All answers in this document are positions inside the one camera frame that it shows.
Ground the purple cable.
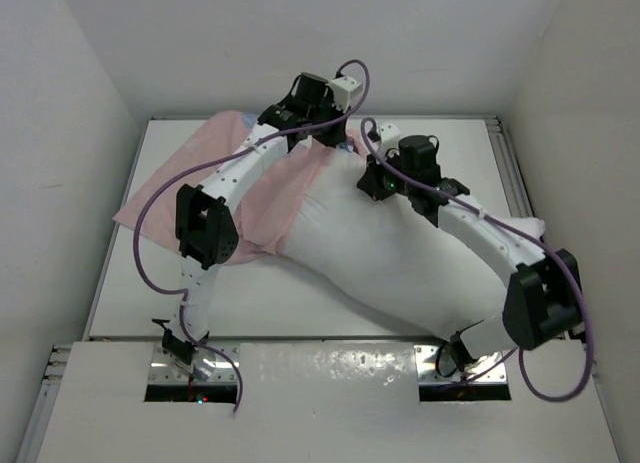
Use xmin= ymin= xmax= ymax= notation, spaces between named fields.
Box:
xmin=360 ymin=116 xmax=598 ymax=401
xmin=132 ymin=59 xmax=372 ymax=414

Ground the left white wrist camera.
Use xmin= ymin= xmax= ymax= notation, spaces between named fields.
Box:
xmin=328 ymin=76 xmax=362 ymax=113

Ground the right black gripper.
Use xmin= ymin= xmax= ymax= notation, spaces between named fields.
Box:
xmin=358 ymin=147 xmax=416 ymax=202

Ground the white foam front board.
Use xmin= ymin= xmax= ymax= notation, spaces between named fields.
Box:
xmin=38 ymin=342 xmax=617 ymax=462

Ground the white pillow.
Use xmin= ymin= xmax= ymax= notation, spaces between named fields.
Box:
xmin=279 ymin=147 xmax=546 ymax=339

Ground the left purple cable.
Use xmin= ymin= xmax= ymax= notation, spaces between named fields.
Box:
xmin=132 ymin=59 xmax=372 ymax=414

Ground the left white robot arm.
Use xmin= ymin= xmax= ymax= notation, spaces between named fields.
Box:
xmin=162 ymin=72 xmax=362 ymax=367

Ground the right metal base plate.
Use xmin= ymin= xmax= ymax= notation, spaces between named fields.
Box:
xmin=414 ymin=343 xmax=509 ymax=385

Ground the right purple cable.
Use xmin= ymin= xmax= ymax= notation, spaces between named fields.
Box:
xmin=360 ymin=116 xmax=598 ymax=401

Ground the metal base plate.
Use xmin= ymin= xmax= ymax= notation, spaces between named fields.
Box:
xmin=147 ymin=344 xmax=240 ymax=386
xmin=414 ymin=343 xmax=509 ymax=385

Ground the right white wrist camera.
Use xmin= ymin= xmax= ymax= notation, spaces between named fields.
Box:
xmin=378 ymin=123 xmax=402 ymax=148

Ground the pink princess pillowcase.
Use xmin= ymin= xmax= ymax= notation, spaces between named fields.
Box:
xmin=114 ymin=111 xmax=367 ymax=264

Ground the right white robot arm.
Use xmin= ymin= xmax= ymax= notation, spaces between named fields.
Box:
xmin=357 ymin=130 xmax=583 ymax=370

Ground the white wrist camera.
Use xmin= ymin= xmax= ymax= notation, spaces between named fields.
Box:
xmin=328 ymin=76 xmax=362 ymax=113
xmin=378 ymin=123 xmax=402 ymax=148

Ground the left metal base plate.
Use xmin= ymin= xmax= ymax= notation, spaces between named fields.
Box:
xmin=147 ymin=344 xmax=240 ymax=386

